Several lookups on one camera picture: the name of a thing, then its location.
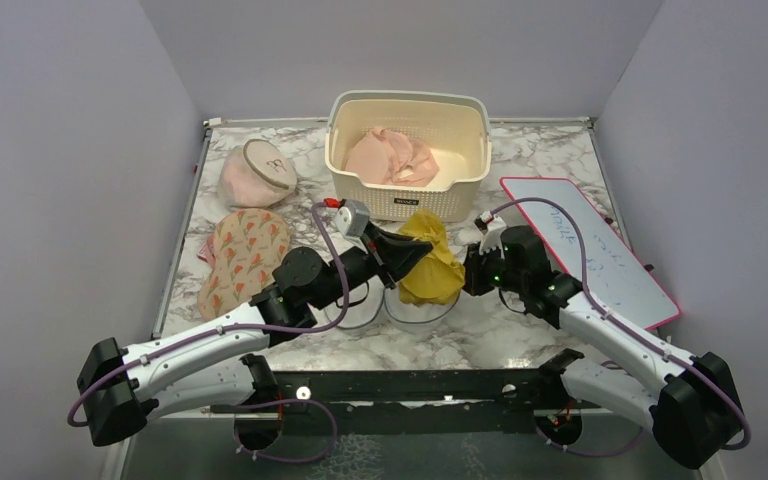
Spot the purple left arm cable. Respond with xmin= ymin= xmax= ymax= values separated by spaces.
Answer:
xmin=67 ymin=201 xmax=352 ymax=466

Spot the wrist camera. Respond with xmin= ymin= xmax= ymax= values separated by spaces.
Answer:
xmin=324 ymin=198 xmax=370 ymax=240
xmin=474 ymin=211 xmax=507 ymax=254

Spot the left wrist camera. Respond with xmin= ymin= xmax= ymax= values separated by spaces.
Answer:
xmin=324 ymin=198 xmax=370 ymax=240

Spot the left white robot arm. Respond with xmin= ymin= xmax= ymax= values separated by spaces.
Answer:
xmin=67 ymin=224 xmax=433 ymax=447

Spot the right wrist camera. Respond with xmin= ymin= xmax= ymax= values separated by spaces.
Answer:
xmin=474 ymin=211 xmax=507 ymax=254

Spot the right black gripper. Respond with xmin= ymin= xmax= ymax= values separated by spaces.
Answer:
xmin=450 ymin=240 xmax=527 ymax=297

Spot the pink-framed whiteboard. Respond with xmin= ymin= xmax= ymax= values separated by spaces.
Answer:
xmin=500 ymin=177 xmax=681 ymax=330

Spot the white mesh laundry bag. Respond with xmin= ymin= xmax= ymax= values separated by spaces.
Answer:
xmin=336 ymin=277 xmax=460 ymax=333

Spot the pink mesh laundry bag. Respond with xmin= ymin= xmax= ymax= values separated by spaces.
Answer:
xmin=217 ymin=139 xmax=298 ymax=209

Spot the yellow bra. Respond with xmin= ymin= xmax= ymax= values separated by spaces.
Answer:
xmin=399 ymin=209 xmax=465 ymax=305

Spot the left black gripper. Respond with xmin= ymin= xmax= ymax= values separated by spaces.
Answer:
xmin=311 ymin=221 xmax=433 ymax=311

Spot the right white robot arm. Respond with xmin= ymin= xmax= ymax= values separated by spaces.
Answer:
xmin=463 ymin=218 xmax=751 ymax=469

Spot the cream perforated plastic basket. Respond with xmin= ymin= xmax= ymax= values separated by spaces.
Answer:
xmin=324 ymin=90 xmax=492 ymax=222

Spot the pink bra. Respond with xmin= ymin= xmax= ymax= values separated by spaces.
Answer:
xmin=343 ymin=127 xmax=440 ymax=187

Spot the floral beige laundry bag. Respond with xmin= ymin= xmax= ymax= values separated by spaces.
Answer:
xmin=197 ymin=208 xmax=291 ymax=321

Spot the aluminium table frame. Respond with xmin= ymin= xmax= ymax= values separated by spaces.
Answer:
xmin=102 ymin=116 xmax=723 ymax=480

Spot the black front mounting rail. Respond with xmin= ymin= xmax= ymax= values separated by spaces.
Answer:
xmin=142 ymin=351 xmax=604 ymax=439

